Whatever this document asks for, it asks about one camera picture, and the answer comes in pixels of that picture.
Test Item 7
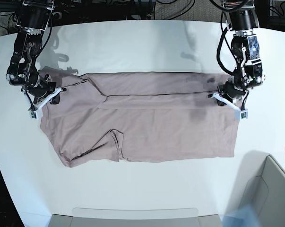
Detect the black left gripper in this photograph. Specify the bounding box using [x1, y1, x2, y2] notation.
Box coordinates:
[216, 81, 249, 106]

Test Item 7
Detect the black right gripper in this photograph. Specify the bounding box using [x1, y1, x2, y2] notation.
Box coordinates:
[21, 73, 60, 105]

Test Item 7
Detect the mauve T-shirt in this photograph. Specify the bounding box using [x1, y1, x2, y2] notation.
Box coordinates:
[39, 68, 239, 167]

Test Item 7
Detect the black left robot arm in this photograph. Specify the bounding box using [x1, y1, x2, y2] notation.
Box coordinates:
[211, 0, 265, 110]

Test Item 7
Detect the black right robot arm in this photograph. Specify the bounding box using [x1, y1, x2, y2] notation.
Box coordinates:
[6, 0, 57, 105]

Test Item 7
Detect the grey bin right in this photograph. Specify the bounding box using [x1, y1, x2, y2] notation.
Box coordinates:
[239, 155, 285, 227]

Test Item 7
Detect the blue cloth in bin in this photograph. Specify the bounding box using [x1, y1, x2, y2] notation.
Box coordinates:
[222, 205, 262, 227]

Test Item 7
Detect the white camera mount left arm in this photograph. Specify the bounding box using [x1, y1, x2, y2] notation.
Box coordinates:
[207, 92, 248, 120]

